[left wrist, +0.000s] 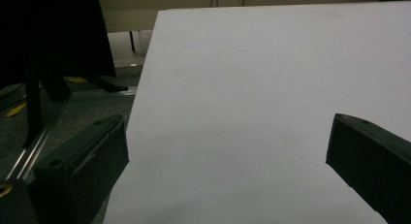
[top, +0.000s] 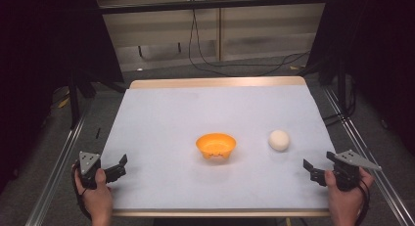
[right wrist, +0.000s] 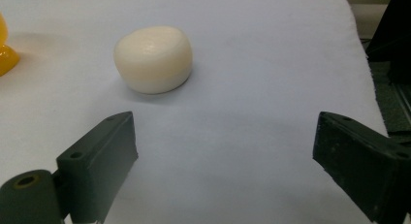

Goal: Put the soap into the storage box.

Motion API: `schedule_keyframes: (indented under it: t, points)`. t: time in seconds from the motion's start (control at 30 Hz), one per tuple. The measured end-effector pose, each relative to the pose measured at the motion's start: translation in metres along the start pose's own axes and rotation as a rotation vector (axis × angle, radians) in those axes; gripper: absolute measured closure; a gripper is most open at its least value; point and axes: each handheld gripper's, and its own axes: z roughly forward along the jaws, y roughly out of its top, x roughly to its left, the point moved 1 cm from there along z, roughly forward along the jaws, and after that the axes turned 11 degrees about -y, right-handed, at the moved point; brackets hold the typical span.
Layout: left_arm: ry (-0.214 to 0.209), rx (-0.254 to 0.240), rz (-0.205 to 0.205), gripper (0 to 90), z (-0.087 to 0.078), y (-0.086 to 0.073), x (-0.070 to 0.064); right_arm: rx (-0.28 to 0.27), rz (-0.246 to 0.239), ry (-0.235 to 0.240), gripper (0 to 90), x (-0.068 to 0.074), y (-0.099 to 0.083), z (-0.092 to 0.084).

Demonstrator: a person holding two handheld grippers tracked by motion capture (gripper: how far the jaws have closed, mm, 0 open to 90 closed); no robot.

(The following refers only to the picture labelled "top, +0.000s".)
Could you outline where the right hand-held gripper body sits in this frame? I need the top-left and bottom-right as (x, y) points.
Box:
(324, 149), (383, 192)

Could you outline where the black curtain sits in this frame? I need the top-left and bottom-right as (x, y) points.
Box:
(305, 0), (415, 157)
(0, 0), (124, 191)

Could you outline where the white table cover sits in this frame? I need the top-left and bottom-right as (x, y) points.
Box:
(100, 84), (337, 210)

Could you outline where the person's left hand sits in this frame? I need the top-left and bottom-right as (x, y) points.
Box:
(73, 167), (115, 226)

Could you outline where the black floor cable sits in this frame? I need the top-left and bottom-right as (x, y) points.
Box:
(322, 85), (358, 127)

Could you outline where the orange bowl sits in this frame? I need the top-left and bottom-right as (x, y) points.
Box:
(195, 132), (238, 160)

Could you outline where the white round bun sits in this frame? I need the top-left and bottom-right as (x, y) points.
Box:
(267, 129), (291, 153)

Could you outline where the aluminium rail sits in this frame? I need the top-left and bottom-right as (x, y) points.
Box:
(24, 110), (88, 226)
(322, 84), (415, 226)

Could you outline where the black horizontal bar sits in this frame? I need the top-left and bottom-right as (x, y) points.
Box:
(97, 0), (330, 16)

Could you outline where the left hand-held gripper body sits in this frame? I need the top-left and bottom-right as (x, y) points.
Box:
(75, 151), (115, 191)

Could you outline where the black wall cable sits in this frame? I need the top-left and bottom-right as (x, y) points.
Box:
(187, 8), (311, 78)

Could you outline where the person's right hand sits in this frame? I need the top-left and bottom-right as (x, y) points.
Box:
(324, 166), (375, 226)

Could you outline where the black metal stand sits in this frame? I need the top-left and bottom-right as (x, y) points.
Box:
(336, 58), (348, 117)
(68, 76), (82, 130)

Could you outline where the wooden table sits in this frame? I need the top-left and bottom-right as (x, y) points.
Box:
(111, 75), (332, 218)

